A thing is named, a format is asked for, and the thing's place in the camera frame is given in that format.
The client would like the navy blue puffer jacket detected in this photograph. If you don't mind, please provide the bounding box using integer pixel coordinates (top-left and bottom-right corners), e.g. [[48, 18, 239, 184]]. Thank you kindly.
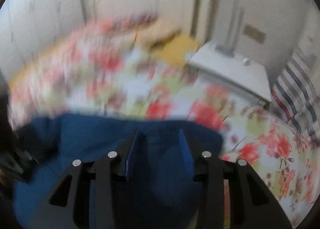
[[12, 114, 223, 228]]

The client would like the sailboat print curtain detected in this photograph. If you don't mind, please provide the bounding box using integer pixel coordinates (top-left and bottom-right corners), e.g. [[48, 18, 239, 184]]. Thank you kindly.
[[269, 14, 320, 135]]

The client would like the floral bed quilt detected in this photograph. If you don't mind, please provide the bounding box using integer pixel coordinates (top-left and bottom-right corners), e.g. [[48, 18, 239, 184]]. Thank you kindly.
[[9, 19, 319, 228]]

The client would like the white nightstand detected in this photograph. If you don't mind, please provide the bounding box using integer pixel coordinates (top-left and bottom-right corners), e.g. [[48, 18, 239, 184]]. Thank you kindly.
[[188, 43, 272, 102]]

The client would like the white wardrobe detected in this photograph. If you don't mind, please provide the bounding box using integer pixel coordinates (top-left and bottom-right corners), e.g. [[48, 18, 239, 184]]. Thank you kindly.
[[1, 0, 84, 80]]

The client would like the embroidered patterned pillow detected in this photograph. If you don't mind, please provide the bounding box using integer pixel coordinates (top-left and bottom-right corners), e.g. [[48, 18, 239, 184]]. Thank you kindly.
[[102, 12, 158, 32]]

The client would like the yellow pillow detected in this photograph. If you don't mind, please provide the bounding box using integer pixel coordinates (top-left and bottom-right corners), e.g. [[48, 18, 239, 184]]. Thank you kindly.
[[151, 34, 200, 67]]

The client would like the peach patterned pillow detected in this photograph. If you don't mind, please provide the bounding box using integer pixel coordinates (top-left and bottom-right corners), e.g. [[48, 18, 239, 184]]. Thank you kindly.
[[135, 18, 181, 48]]

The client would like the silver lamp stand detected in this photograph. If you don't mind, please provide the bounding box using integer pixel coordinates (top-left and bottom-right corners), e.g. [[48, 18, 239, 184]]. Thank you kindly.
[[215, 0, 245, 58]]

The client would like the white wooden headboard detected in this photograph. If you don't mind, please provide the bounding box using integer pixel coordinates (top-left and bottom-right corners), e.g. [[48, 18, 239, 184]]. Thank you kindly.
[[94, 0, 216, 45]]

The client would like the white charger with cable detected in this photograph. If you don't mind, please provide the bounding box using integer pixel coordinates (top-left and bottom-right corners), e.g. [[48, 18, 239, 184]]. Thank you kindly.
[[241, 57, 252, 66]]

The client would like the wall switch socket panel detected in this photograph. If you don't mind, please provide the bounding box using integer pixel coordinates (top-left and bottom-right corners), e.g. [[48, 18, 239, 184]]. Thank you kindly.
[[243, 25, 266, 44]]

